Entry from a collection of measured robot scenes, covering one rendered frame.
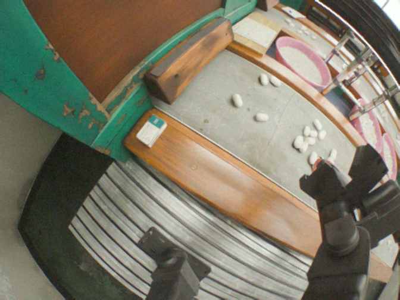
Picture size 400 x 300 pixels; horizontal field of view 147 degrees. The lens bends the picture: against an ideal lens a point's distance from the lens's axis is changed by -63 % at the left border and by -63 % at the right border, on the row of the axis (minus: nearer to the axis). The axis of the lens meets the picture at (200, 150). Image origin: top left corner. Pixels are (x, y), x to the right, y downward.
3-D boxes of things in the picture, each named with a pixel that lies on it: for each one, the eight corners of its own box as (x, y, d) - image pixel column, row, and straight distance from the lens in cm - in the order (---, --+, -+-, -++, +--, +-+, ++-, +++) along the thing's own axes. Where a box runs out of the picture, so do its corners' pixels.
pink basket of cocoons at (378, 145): (371, 162, 98) (384, 158, 95) (347, 152, 76) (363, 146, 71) (363, 116, 108) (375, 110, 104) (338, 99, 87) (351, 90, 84)
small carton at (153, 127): (150, 147, 33) (147, 145, 31) (138, 139, 35) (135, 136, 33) (167, 125, 34) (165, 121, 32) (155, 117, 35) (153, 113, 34)
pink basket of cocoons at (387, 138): (383, 191, 115) (395, 190, 112) (368, 169, 93) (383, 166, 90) (386, 153, 128) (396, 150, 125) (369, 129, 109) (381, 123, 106)
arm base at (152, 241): (143, 232, 35) (126, 252, 39) (216, 282, 40) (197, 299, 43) (152, 224, 43) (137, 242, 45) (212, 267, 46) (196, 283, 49)
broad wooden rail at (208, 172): (371, 278, 170) (387, 283, 165) (143, 159, 53) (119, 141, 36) (377, 265, 170) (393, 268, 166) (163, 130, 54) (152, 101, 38)
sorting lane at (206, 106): (390, 267, 167) (391, 268, 166) (155, 110, 42) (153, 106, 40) (402, 230, 171) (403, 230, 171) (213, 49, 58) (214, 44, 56)
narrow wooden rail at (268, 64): (396, 230, 173) (405, 230, 170) (212, 62, 62) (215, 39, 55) (397, 224, 174) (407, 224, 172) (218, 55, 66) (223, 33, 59)
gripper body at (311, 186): (322, 156, 28) (336, 184, 22) (350, 184, 35) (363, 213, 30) (297, 181, 30) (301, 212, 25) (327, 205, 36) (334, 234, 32)
